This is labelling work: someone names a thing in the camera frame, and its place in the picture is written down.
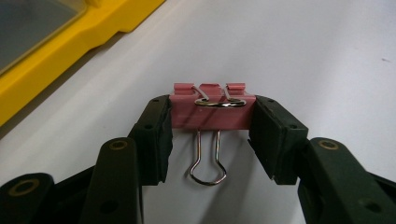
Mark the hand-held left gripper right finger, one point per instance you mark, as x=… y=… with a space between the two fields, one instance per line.
x=277 y=140

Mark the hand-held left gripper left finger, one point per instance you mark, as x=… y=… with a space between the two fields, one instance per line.
x=154 y=140

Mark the pink binder clip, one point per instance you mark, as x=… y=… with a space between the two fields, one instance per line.
x=211 y=116

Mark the yellow plastic drawer cabinet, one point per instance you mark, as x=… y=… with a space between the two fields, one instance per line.
x=62 y=59

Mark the clear plastic drawer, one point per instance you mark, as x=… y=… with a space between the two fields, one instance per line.
x=31 y=28

